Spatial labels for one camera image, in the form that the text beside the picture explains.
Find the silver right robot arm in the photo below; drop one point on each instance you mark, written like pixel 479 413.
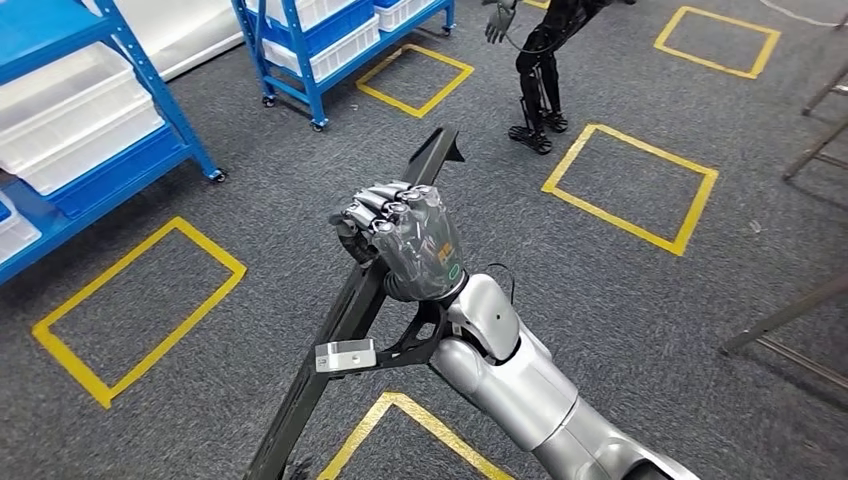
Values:
pixel 517 391

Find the blue shelf rack on casters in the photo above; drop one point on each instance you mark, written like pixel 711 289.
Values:
pixel 301 66
pixel 40 26

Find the white plastic bin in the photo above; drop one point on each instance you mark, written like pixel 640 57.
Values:
pixel 351 50
pixel 318 8
pixel 13 232
pixel 404 13
pixel 60 86
pixel 86 149

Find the black humanoid robot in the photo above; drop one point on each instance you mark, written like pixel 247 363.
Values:
pixel 543 60

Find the stainless steel side table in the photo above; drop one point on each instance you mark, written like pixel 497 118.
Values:
pixel 818 149

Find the yellow floor tape square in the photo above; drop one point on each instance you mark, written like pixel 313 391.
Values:
pixel 705 61
pixel 356 437
pixel 387 100
pixel 611 222
pixel 104 273

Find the long black plastic part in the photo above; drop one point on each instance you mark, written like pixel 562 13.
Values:
pixel 354 311

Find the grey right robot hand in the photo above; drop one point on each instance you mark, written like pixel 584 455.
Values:
pixel 417 245

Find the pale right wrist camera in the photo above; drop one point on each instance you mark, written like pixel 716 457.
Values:
pixel 344 356

